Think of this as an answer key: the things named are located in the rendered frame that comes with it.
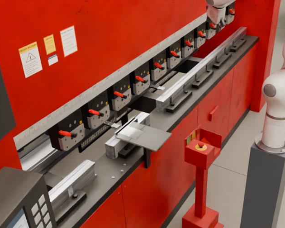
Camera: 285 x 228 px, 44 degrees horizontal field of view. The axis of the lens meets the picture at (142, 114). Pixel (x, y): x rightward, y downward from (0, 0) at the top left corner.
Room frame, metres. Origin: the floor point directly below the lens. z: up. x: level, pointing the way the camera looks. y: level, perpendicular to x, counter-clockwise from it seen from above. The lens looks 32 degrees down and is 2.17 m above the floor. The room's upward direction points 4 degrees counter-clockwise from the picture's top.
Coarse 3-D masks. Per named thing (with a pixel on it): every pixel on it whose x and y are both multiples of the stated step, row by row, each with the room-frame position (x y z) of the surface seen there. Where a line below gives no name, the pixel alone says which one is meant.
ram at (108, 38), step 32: (0, 0) 1.21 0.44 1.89; (32, 0) 1.31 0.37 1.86; (64, 0) 1.44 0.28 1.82; (96, 0) 1.60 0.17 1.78; (128, 0) 1.80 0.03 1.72; (160, 0) 2.05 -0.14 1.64; (192, 0) 2.40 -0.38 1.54; (0, 32) 1.18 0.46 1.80; (32, 32) 1.29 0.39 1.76; (96, 32) 1.58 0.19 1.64; (128, 32) 1.78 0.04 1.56; (160, 32) 2.04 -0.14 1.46; (0, 64) 1.15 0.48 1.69; (64, 64) 1.39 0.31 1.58; (96, 64) 1.56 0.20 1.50; (32, 96) 1.23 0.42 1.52; (64, 96) 1.37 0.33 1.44
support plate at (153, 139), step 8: (136, 128) 1.73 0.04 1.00; (144, 128) 1.72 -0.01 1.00; (152, 128) 1.72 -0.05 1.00; (120, 136) 1.66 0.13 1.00; (144, 136) 1.65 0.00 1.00; (152, 136) 1.64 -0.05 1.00; (160, 136) 1.64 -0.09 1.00; (168, 136) 1.63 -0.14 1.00; (136, 144) 1.58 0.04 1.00; (144, 144) 1.57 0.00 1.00; (152, 144) 1.57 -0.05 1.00; (160, 144) 1.56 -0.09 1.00
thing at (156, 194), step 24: (240, 72) 3.02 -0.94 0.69; (216, 96) 2.55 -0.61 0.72; (240, 96) 3.08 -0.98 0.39; (192, 120) 2.18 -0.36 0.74; (216, 120) 2.58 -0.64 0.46; (240, 120) 3.16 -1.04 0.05; (168, 144) 1.88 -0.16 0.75; (144, 168) 1.64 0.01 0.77; (168, 168) 1.88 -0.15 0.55; (192, 168) 2.20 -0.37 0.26; (120, 192) 1.44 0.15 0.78; (144, 192) 1.63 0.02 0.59; (168, 192) 1.87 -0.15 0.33; (96, 216) 1.27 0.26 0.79; (120, 216) 1.42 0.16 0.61; (144, 216) 1.61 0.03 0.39; (168, 216) 1.87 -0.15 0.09
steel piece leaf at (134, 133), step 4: (132, 128) 1.73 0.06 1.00; (128, 132) 1.69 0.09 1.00; (132, 132) 1.69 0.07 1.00; (136, 132) 1.69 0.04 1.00; (140, 132) 1.69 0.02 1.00; (144, 132) 1.68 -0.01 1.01; (128, 136) 1.65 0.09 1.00; (132, 136) 1.65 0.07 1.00; (136, 136) 1.65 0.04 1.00; (140, 136) 1.64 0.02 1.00
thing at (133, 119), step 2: (132, 118) 1.85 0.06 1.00; (134, 118) 1.86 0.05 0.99; (136, 118) 1.84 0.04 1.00; (130, 120) 1.82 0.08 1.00; (132, 120) 1.83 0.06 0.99; (134, 120) 1.82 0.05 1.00; (136, 120) 1.83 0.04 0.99; (128, 122) 1.80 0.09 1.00; (130, 122) 1.82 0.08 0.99; (132, 122) 1.80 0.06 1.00; (136, 122) 1.83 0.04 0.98; (124, 124) 1.78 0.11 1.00; (126, 124) 1.78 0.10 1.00; (122, 126) 1.76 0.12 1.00; (124, 126) 1.77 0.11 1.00; (120, 128) 1.74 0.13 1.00; (122, 128) 1.75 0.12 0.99; (118, 130) 1.72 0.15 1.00; (120, 130) 1.73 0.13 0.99; (116, 132) 1.71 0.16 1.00; (118, 132) 1.72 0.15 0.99; (114, 134) 1.70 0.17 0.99; (116, 134) 1.70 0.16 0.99; (118, 134) 1.68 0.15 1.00; (116, 136) 1.69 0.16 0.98
